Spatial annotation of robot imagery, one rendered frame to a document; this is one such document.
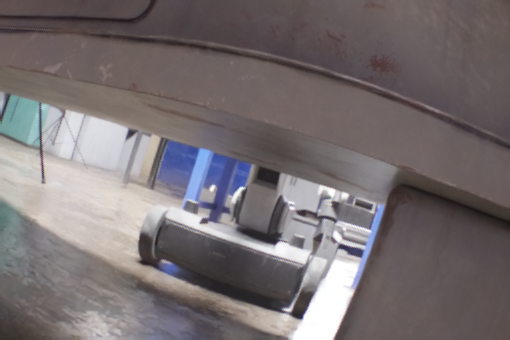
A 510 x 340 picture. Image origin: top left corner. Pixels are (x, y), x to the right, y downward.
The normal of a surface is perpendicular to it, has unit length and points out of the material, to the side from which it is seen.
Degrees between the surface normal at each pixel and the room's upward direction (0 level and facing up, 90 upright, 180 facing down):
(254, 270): 90
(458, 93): 90
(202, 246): 90
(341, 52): 90
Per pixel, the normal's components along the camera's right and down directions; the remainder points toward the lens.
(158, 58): -0.27, -0.10
